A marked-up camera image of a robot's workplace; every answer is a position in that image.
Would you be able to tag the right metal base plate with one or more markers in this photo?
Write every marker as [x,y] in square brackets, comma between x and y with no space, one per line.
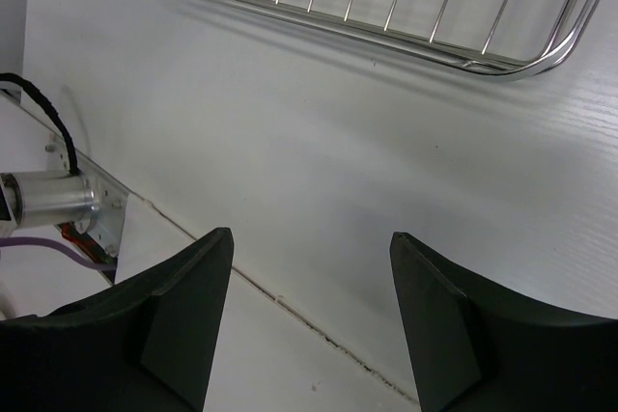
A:
[81,216]

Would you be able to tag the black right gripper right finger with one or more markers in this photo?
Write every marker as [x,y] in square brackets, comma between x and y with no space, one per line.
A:
[475,345]

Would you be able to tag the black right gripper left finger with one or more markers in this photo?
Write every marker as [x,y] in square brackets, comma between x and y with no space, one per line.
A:
[145,344]

